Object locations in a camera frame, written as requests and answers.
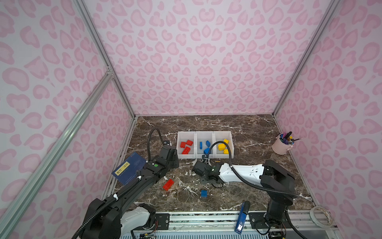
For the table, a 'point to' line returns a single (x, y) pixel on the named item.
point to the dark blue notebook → (127, 172)
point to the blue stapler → (244, 210)
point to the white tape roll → (317, 220)
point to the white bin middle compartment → (203, 136)
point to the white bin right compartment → (221, 136)
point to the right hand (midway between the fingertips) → (205, 176)
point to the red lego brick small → (182, 144)
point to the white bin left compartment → (183, 136)
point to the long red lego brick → (168, 184)
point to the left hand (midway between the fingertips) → (175, 156)
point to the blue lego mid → (201, 145)
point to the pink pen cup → (282, 143)
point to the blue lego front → (204, 193)
